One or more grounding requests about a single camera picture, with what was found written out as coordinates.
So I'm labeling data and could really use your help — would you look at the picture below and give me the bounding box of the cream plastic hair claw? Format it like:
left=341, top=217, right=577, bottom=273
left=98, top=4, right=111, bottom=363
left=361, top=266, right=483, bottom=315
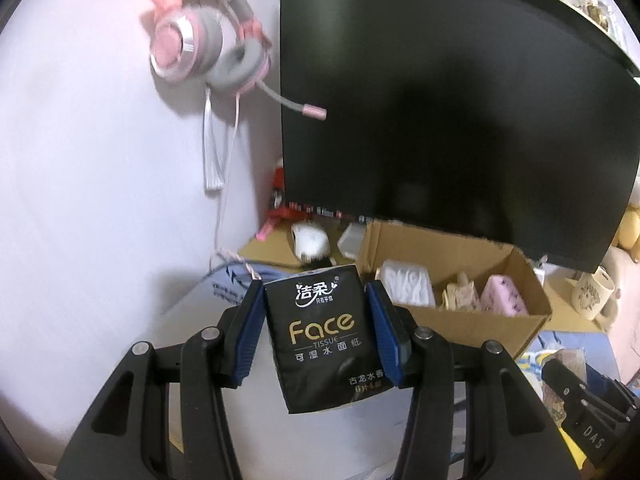
left=442, top=272, right=480, bottom=312

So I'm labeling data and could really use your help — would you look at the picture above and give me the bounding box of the pink kuromi pouch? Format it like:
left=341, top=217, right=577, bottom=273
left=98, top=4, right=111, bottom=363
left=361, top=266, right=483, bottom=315
left=480, top=274, right=528, bottom=318

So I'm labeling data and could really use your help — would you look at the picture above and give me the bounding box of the black Face tissue pack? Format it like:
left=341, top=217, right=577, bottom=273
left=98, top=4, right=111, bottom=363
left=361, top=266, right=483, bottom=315
left=265, top=264, right=392, bottom=414

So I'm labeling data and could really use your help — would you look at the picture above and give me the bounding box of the yellow blue patterned cloth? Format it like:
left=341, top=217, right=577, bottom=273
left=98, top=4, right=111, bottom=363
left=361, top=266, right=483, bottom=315
left=516, top=349, right=587, bottom=389

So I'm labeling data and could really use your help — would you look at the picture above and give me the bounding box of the blue gaming mouse mat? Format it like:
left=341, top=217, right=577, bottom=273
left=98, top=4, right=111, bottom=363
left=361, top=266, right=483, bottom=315
left=159, top=259, right=591, bottom=480

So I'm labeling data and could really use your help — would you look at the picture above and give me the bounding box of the cream printed mug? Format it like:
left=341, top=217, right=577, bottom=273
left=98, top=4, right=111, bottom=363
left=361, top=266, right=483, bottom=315
left=570, top=266, right=617, bottom=321

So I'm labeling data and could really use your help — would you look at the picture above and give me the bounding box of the yellow and white plush toy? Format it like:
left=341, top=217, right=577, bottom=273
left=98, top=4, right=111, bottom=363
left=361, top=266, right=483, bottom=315
left=612, top=205, right=640, bottom=252

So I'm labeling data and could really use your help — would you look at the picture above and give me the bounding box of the brown cardboard box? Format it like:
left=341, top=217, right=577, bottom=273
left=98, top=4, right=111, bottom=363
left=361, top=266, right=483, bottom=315
left=356, top=221, right=552, bottom=358

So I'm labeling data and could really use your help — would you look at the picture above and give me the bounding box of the pink pen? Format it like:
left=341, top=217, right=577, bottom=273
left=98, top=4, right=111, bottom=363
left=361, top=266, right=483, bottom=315
left=255, top=220, right=273, bottom=242

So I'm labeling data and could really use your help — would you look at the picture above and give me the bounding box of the small white card stand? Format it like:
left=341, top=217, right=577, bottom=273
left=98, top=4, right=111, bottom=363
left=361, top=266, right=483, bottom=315
left=336, top=222, right=367, bottom=260

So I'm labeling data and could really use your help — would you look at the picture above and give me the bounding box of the white computer mouse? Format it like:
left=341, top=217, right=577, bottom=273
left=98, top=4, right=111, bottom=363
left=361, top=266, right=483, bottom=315
left=291, top=221, right=331, bottom=263

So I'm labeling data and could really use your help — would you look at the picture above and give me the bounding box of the red figurine toy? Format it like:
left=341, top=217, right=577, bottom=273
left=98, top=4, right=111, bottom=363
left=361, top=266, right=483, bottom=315
left=264, top=158, right=291, bottom=234

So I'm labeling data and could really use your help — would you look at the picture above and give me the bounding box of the white hanging tassel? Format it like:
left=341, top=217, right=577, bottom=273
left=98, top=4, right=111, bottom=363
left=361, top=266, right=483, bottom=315
left=202, top=86, right=224, bottom=194

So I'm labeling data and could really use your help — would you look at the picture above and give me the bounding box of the black computer monitor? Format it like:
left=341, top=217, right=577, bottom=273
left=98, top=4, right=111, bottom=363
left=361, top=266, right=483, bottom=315
left=280, top=0, right=639, bottom=271

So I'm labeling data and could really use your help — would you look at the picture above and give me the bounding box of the pink cat-ear headset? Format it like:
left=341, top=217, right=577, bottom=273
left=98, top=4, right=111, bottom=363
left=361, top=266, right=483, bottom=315
left=150, top=0, right=326, bottom=120

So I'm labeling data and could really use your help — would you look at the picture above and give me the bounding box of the white headset cable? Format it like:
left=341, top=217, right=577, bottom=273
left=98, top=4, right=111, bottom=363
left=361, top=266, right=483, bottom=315
left=208, top=94, right=262, bottom=281

